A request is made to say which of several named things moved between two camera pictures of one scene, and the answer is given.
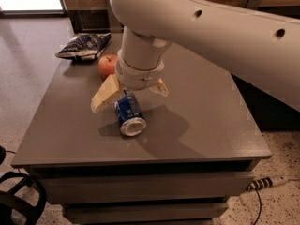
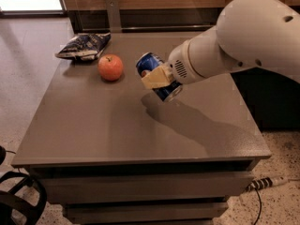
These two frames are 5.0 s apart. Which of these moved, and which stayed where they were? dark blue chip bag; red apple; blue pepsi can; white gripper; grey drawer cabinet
Moved: white gripper; blue pepsi can
Stayed: grey drawer cabinet; red apple; dark blue chip bag
